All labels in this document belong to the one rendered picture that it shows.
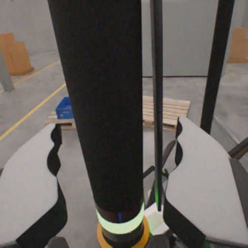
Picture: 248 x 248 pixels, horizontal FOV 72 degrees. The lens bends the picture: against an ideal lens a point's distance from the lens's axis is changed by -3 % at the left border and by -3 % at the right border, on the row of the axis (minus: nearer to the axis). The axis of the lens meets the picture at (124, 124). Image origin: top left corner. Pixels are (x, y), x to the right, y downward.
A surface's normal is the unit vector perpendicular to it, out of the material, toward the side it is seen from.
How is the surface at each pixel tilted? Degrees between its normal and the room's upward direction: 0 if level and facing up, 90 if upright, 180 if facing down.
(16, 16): 90
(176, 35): 90
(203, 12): 90
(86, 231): 0
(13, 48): 90
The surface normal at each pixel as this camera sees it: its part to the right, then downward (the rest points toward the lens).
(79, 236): -0.06, -0.85
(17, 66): -0.11, 0.53
